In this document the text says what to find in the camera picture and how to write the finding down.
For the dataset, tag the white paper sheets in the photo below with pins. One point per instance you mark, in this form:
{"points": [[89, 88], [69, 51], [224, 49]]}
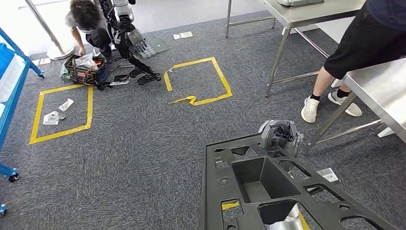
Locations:
{"points": [[44, 61]]}

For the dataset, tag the black orange tool bag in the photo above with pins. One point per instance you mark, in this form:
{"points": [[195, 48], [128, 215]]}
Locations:
{"points": [[84, 76]]}

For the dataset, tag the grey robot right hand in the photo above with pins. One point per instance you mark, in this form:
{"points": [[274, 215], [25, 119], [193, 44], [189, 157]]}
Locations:
{"points": [[266, 133]]}

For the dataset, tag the clear compartment parts box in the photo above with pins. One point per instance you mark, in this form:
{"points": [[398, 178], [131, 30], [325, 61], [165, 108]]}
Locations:
{"points": [[144, 50]]}

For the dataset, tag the blue metal shelf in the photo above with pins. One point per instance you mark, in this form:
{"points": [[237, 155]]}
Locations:
{"points": [[9, 108]]}

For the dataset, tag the humanoid robot with black legs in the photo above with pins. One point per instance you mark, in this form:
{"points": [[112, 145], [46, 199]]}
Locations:
{"points": [[122, 28]]}

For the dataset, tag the clear plastic bag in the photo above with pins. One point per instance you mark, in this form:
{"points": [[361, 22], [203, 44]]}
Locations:
{"points": [[66, 104], [50, 118], [85, 60]]}

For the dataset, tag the blue storage bin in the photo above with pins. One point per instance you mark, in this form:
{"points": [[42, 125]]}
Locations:
{"points": [[4, 57]]}

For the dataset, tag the black plastic frame part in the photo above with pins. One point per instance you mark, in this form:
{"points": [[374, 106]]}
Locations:
{"points": [[211, 190]]}

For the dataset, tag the person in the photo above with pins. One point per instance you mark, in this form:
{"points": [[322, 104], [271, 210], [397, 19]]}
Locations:
{"points": [[364, 41], [85, 16]]}

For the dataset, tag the stainless steel workbench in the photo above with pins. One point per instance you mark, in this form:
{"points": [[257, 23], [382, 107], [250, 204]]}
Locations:
{"points": [[380, 89]]}

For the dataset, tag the white storage bin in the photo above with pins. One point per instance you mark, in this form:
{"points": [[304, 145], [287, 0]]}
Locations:
{"points": [[11, 76]]}

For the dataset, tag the grey metal plate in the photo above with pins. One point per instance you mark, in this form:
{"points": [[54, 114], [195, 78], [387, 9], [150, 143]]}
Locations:
{"points": [[298, 2]]}

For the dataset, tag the metal pole with round base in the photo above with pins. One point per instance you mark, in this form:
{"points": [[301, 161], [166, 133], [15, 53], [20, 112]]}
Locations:
{"points": [[60, 52]]}

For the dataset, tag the stainless steel table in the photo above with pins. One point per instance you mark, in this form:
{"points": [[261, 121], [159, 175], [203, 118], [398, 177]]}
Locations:
{"points": [[301, 14]]}

